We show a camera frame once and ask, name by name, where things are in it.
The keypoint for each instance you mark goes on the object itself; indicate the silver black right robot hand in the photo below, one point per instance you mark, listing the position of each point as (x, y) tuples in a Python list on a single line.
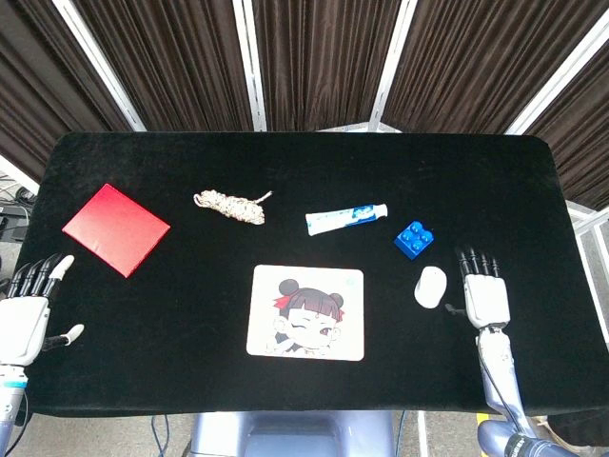
[(487, 300)]

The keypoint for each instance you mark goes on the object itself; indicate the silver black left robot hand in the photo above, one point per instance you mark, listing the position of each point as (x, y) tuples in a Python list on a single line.
[(24, 323)]

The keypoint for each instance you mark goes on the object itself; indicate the white computer mouse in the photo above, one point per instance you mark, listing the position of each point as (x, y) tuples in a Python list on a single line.
[(430, 288)]

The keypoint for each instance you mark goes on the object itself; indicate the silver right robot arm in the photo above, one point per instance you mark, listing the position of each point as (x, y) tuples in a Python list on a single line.
[(495, 362)]

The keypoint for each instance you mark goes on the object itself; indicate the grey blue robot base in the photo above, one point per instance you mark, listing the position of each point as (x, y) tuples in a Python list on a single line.
[(285, 435)]

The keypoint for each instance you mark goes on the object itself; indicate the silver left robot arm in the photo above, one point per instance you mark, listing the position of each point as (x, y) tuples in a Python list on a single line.
[(9, 404)]

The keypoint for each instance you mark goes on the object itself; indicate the cartoon girl mouse pad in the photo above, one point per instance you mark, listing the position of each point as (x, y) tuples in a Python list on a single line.
[(266, 304)]

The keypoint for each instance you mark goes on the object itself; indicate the blue plastic building block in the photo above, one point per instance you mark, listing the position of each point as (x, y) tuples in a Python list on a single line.
[(414, 240)]

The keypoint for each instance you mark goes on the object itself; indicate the red hardcover book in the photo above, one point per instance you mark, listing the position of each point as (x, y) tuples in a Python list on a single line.
[(116, 228)]

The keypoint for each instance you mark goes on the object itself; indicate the white blue toothpaste tube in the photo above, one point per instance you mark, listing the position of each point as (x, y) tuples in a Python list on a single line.
[(342, 220)]

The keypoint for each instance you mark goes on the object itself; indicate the black velvet tablecloth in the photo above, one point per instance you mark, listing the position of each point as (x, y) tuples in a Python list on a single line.
[(190, 333)]

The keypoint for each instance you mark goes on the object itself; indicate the brown pleated curtain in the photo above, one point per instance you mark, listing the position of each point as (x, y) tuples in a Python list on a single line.
[(38, 95), (580, 143), (181, 62), (323, 62), (476, 62)]

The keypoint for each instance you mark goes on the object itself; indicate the white partition frame post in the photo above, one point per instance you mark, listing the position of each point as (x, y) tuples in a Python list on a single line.
[(251, 71), (393, 66), (556, 88), (587, 224), (100, 66)]

